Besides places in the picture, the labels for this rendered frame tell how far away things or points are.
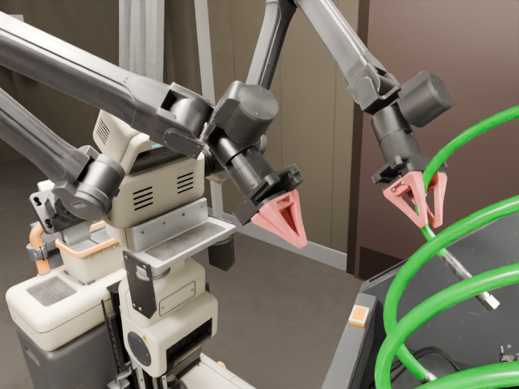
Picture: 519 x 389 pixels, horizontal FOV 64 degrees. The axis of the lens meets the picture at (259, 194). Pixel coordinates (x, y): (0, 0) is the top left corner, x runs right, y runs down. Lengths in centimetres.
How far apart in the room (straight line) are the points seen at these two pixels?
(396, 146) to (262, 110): 24
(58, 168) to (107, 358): 82
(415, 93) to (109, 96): 44
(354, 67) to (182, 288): 71
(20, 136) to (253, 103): 39
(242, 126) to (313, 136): 211
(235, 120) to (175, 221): 53
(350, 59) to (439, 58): 142
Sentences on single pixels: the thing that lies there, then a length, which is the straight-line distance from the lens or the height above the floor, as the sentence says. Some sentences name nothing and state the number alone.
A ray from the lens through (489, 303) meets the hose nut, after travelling 68.
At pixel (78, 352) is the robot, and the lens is 139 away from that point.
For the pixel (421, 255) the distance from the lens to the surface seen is 45.
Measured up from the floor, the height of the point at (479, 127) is 138.
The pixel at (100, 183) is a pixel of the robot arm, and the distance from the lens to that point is 79.
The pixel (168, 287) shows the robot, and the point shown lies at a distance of 113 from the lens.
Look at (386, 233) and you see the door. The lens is 252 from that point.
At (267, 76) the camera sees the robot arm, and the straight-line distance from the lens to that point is 105.
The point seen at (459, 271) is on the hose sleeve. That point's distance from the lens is 68.
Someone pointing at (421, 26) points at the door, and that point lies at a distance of 223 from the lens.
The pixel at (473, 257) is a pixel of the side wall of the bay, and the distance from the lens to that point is 90.
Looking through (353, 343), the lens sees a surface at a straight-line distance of 84.
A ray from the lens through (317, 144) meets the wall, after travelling 263.
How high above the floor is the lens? 150
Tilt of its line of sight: 22 degrees down
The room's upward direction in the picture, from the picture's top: 2 degrees counter-clockwise
